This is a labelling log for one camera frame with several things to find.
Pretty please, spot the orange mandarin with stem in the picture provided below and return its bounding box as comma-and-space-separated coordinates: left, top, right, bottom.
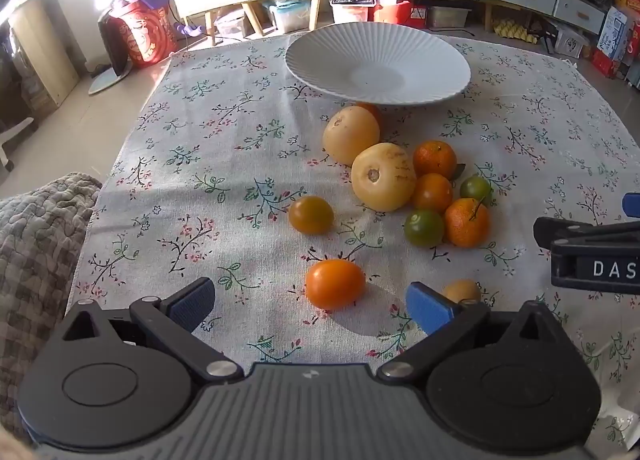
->
444, 198, 490, 248

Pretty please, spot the small tan round fruit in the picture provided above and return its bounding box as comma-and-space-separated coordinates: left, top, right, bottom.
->
442, 279, 482, 305

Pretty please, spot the clear storage box black lid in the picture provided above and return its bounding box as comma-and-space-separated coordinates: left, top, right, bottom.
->
330, 0, 377, 26

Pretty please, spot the blue white cardboard box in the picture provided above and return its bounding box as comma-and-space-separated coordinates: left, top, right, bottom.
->
597, 7, 635, 66

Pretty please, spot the red box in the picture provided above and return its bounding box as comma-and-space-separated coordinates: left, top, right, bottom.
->
374, 0, 429, 30

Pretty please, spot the yellow egg tray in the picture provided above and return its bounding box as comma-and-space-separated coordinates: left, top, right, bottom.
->
492, 17, 540, 44

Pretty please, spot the yellow-green citrus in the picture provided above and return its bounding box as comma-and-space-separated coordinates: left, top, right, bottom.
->
288, 196, 334, 235

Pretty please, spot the red printed drum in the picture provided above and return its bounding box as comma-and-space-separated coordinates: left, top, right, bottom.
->
112, 0, 179, 69

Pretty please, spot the floral white tablecloth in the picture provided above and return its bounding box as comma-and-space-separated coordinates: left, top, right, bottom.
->
67, 32, 640, 460

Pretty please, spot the grey quilted blanket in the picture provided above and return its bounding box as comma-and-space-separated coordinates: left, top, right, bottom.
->
0, 172, 103, 446

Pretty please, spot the clear storage box blue lid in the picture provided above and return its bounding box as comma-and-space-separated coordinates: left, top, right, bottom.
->
270, 0, 312, 34

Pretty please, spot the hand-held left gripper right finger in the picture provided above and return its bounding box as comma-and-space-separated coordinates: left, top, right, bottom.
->
376, 282, 569, 385

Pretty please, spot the black panel heater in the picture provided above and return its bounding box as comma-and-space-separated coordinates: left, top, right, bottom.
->
89, 7, 135, 97

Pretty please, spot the yellow pear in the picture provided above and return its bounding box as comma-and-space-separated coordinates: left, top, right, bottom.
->
351, 142, 417, 212
322, 106, 381, 166

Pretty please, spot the white ribbed plate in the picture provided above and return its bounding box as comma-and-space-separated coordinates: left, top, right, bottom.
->
285, 22, 472, 107

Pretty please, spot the light wooden desk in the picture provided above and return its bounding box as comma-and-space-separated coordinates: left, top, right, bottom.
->
7, 0, 82, 109

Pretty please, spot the low clear plastic box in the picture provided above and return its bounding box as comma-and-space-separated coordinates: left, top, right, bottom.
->
429, 5, 472, 30

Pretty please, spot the clear plastic storage box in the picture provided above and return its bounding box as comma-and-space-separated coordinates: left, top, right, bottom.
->
215, 10, 249, 39

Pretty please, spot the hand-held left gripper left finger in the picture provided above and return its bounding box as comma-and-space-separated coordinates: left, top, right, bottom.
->
61, 277, 245, 387

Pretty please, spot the white office chair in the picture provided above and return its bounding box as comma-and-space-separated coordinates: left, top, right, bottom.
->
0, 117, 35, 172

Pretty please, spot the green lime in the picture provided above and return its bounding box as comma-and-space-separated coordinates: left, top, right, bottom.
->
460, 175, 493, 206
404, 209, 445, 247

